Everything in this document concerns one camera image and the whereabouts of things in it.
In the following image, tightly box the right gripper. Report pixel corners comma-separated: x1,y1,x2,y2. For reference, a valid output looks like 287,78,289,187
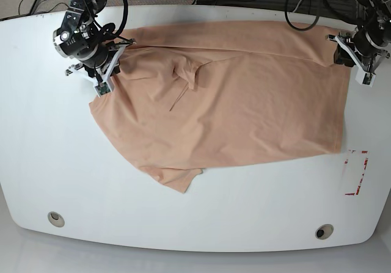
65,39,136,86

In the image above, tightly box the table cable grommet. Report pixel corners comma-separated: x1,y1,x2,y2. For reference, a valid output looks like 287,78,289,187
48,212,65,228
315,224,334,240

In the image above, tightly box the left table cable grommet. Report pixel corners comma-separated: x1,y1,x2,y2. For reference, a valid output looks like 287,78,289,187
48,212,65,228

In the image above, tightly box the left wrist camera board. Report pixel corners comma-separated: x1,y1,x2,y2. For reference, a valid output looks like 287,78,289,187
355,69,376,87

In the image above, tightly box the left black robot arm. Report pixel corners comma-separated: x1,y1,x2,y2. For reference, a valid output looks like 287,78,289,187
284,0,390,86

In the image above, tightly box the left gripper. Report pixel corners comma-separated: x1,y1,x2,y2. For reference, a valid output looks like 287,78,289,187
327,26,390,73

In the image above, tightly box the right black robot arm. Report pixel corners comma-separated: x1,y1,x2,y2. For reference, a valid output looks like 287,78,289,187
53,0,136,96

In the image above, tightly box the red tape rectangle marking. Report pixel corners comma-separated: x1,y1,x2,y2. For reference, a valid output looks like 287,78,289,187
340,150,369,196

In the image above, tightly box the right table cable grommet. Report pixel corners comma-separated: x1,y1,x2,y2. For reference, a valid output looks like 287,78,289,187
315,224,334,240

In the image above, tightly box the peach t-shirt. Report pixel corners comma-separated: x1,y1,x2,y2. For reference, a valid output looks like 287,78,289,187
90,21,350,192

